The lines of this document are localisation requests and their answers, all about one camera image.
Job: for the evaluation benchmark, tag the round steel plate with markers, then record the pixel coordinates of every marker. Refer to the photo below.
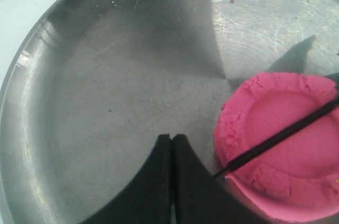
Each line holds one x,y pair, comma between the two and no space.
96,81

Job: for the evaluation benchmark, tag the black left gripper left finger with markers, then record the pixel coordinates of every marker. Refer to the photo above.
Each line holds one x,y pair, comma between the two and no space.
147,197

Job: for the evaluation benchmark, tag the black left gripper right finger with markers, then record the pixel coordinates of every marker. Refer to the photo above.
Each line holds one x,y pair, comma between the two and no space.
199,198

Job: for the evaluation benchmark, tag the pink clay lump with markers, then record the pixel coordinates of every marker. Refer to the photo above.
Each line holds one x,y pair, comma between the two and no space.
297,180

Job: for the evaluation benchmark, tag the black knife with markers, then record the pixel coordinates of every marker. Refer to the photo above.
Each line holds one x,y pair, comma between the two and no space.
278,136

